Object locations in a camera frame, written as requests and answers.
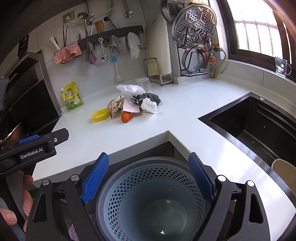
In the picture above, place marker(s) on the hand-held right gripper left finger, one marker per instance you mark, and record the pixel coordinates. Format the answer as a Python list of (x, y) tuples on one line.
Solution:
[(94, 180)]

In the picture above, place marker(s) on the white power outlet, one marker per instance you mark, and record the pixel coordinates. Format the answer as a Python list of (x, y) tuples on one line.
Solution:
[(69, 17)]

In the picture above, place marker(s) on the black wall controller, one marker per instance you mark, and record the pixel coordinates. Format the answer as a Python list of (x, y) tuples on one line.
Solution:
[(23, 46)]

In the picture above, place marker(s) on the large grey rag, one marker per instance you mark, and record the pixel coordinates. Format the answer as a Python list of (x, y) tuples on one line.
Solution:
[(118, 42)]

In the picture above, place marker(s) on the clear plastic bag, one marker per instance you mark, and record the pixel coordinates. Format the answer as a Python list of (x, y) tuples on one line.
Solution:
[(129, 89)]

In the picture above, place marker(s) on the white rag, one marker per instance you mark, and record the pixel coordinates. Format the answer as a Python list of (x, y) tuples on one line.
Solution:
[(133, 44)]

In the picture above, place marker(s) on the metal cutting board rack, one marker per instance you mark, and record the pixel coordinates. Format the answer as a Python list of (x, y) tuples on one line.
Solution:
[(165, 78)]

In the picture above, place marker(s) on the yellow plastic lid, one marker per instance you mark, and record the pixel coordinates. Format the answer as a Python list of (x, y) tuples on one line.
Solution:
[(99, 115)]

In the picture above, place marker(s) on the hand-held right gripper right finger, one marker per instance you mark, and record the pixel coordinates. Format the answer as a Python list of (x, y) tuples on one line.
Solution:
[(200, 180)]

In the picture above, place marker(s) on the black integrated stove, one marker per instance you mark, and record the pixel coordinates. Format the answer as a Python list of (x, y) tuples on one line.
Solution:
[(30, 104)]

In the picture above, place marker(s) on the person's left hand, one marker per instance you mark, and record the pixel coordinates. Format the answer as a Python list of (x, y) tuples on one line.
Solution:
[(28, 199)]

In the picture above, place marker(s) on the brown wok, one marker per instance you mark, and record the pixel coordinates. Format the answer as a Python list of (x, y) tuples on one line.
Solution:
[(11, 134)]

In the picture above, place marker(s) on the orange round fruit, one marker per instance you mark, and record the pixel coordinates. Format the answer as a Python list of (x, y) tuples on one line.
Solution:
[(126, 117)]

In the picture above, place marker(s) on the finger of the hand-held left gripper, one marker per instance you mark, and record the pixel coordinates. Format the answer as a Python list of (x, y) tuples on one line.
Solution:
[(29, 139)]

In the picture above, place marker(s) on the small grey rag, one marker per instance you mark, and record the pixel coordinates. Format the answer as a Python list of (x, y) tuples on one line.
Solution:
[(89, 49)]

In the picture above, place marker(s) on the black cloth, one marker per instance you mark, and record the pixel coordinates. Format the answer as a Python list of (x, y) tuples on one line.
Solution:
[(152, 97)]

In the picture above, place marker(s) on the white chopsticks bundle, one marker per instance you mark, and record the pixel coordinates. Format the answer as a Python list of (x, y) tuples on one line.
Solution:
[(55, 44)]

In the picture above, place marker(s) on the white patterned paper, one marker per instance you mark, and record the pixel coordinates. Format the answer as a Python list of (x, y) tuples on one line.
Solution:
[(149, 105)]

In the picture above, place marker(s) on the grey perforated trash bin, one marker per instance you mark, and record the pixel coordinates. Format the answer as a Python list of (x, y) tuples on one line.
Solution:
[(143, 185)]

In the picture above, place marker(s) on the clear plastic cup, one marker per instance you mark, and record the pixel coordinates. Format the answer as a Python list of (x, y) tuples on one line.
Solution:
[(143, 83)]

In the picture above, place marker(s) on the red and white snack wrapper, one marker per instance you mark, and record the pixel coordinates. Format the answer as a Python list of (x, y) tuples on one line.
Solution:
[(114, 109)]

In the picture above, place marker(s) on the orange gas valve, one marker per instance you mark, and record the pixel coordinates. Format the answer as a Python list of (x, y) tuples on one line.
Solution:
[(212, 60)]

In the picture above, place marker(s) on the glass mug with cartoon print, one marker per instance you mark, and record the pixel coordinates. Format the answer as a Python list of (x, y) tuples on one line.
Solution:
[(281, 66)]

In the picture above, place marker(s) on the black sink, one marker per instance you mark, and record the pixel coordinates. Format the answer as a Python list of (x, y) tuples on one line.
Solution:
[(254, 125)]

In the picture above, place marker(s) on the black chopstick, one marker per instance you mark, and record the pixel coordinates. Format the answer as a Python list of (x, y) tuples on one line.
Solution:
[(67, 34), (64, 34)]

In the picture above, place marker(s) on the metal spoon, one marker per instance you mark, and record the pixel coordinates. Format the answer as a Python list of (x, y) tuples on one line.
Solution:
[(104, 58)]

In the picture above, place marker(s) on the pink sponge cloth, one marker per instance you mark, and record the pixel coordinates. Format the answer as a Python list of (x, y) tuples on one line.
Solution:
[(67, 54)]

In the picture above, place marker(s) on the yellow seasoning pouch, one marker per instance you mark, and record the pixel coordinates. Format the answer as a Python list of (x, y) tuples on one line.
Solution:
[(72, 97)]

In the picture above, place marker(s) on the purple patterned floor cloth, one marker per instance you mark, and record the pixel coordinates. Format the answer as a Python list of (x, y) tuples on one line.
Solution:
[(74, 233)]

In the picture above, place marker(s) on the brown framed window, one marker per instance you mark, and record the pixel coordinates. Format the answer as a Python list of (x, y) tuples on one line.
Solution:
[(254, 30)]

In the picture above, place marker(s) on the clear packaging with pink card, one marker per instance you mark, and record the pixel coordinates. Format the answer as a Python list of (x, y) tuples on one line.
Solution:
[(129, 107)]

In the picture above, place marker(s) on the beige rounded object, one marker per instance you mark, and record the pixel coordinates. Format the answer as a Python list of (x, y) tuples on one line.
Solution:
[(284, 169)]

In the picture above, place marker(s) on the white cutting board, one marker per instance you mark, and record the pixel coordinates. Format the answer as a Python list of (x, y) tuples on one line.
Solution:
[(159, 41)]

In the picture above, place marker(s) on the dark grey hook rail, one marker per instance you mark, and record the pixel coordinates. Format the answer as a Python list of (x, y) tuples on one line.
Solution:
[(124, 31)]

